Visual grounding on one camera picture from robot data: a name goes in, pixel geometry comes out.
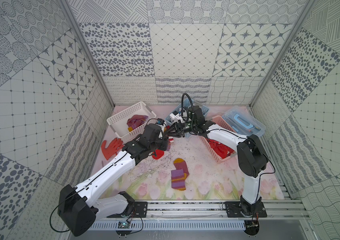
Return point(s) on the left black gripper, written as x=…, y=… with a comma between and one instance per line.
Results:
x=164, y=142

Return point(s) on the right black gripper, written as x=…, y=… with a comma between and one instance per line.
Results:
x=178, y=130

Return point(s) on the maroon purple toe sock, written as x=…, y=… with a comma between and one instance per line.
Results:
x=137, y=120

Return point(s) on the red snowflake sock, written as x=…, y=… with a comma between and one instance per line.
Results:
x=221, y=150

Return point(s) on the purple striped sock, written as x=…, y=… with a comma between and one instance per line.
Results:
x=179, y=175

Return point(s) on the white sock black pattern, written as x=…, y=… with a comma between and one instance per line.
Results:
x=175, y=117

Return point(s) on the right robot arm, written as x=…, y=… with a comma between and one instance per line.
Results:
x=251, y=155

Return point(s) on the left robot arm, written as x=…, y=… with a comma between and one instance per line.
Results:
x=90, y=190

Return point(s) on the blue plastic basket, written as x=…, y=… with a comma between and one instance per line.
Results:
x=186, y=105

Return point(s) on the pink plastic basket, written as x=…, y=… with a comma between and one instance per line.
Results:
x=223, y=124

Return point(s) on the white plastic basket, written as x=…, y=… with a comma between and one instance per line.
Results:
x=118, y=122

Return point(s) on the red patterned sock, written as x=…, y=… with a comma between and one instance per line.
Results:
x=157, y=154

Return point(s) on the red santa striped sock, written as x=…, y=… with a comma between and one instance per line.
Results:
x=171, y=140

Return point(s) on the red rubber glove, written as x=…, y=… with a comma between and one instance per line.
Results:
x=112, y=149

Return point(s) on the clear plastic tool box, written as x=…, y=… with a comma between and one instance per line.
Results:
x=243, y=123

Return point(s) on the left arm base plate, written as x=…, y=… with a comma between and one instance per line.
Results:
x=136, y=209

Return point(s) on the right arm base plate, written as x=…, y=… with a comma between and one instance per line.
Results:
x=238, y=210

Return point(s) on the aluminium mounting rail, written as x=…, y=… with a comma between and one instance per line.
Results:
x=188, y=210

